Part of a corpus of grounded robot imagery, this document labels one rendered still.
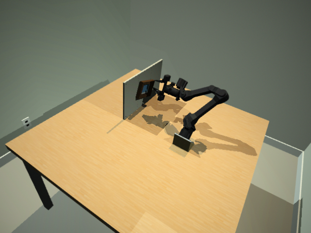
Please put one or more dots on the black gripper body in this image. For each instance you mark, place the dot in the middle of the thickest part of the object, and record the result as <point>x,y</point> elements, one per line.
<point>166,88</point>

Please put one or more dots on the brown rectangular picture frame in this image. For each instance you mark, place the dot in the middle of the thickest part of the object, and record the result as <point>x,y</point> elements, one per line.
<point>145,88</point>

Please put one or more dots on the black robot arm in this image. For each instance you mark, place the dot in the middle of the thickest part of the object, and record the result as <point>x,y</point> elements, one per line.
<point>190,120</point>

